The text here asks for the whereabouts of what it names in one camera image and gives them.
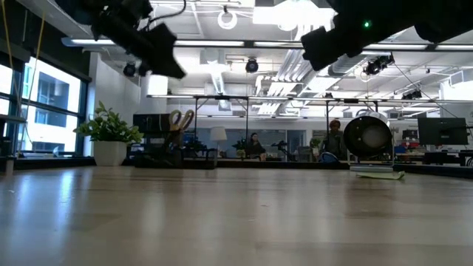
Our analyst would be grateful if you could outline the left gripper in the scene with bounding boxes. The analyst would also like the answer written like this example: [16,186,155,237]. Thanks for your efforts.
[92,0,186,78]

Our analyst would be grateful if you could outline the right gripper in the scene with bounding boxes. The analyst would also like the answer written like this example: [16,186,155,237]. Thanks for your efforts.
[301,0,418,71]

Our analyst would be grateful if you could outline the yellow-handled scissors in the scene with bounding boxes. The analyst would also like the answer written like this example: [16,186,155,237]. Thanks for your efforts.
[164,109,196,149]

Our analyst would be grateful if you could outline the green sticky note pad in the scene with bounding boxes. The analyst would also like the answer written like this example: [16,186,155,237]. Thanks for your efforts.
[355,170,406,182]

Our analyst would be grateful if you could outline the black mesh desk organizer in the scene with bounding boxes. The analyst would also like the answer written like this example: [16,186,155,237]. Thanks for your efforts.
[132,112,220,170]

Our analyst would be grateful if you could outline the overhead bar with light strips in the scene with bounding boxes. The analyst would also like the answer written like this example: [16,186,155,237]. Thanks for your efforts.
[61,35,473,52]

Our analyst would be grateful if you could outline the person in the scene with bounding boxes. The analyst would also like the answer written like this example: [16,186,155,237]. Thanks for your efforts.
[245,132,266,159]
[319,118,349,160]

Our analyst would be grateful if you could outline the lamp with white shade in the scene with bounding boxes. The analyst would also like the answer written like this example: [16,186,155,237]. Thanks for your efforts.
[209,126,228,158]

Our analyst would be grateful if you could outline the blue round object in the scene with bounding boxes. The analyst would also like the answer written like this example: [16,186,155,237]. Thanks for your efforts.
[318,151,340,164]

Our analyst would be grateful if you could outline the green plant in white pot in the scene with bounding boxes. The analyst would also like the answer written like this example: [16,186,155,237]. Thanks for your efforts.
[72,100,144,167]

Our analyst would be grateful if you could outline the black computer monitor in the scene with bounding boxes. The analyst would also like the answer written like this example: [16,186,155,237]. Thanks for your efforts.
[417,117,469,146]

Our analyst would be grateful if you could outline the white ring light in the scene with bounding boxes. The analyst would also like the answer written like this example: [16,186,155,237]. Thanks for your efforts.
[217,9,239,31]

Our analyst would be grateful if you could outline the black metal frame station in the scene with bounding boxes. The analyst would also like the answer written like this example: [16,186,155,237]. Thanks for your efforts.
[147,94,380,160]

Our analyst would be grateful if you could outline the black aluminium extrusion frame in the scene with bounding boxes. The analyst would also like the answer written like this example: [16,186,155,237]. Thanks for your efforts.
[0,154,473,181]

